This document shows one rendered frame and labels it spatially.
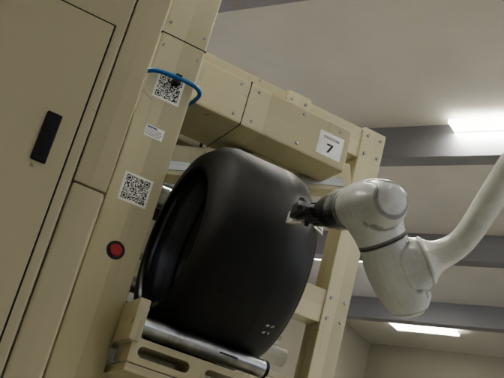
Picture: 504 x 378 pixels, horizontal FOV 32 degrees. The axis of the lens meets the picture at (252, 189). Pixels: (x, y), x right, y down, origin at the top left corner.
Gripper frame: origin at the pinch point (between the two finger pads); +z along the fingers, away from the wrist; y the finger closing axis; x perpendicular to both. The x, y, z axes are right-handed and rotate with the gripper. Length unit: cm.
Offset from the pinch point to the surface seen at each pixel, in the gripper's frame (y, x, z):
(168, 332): 16.9, 34.4, 11.1
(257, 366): -7.2, 34.8, 11.0
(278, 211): 2.5, -0.8, 5.1
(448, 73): -316, -306, 470
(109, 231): 35.6, 16.0, 21.5
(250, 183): 10.6, -5.1, 7.5
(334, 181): -40, -34, 68
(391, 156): -348, -253, 588
